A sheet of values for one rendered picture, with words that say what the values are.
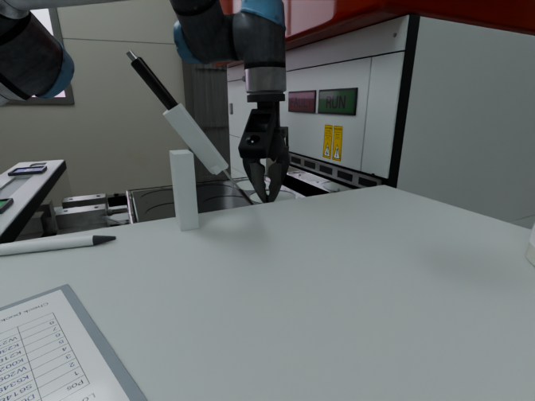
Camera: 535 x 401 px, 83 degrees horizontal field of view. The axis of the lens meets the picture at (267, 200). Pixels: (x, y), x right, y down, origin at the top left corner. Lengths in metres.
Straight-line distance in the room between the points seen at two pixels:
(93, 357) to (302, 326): 0.12
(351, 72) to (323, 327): 0.49
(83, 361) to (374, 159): 0.49
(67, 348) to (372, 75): 0.53
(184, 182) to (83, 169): 2.50
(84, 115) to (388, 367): 2.68
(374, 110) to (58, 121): 2.50
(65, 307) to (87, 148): 2.55
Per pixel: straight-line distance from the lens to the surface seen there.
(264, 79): 0.56
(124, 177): 2.77
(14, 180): 0.76
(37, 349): 0.23
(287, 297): 0.23
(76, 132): 2.78
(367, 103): 0.58
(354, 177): 0.60
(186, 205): 0.33
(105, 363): 0.20
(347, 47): 0.63
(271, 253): 0.29
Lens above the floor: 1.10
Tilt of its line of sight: 18 degrees down
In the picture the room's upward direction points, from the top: straight up
